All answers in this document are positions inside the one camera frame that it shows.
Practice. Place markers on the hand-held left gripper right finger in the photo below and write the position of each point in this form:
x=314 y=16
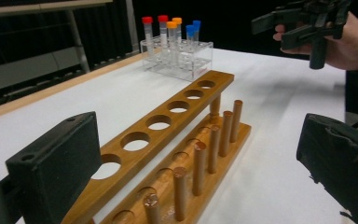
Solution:
x=341 y=161

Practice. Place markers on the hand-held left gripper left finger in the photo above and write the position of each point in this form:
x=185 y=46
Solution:
x=56 y=168

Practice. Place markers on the wooden test tube rack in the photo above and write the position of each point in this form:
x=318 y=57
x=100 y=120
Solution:
x=130 y=158

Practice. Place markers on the blue cap test tube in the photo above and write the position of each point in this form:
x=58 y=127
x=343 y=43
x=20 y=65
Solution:
x=197 y=24
x=190 y=30

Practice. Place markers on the orange cap test tube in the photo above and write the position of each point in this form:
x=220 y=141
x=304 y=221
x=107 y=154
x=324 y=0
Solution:
x=178 y=20
x=171 y=25

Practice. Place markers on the red cap test tube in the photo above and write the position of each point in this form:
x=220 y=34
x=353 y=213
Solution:
x=163 y=18
x=147 y=20

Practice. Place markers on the black curtain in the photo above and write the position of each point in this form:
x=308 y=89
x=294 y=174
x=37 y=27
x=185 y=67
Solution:
x=236 y=31

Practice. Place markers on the white table mat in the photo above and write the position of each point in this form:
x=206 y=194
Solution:
x=276 y=140

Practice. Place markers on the grey metal stand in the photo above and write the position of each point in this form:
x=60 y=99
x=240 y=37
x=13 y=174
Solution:
x=77 y=46

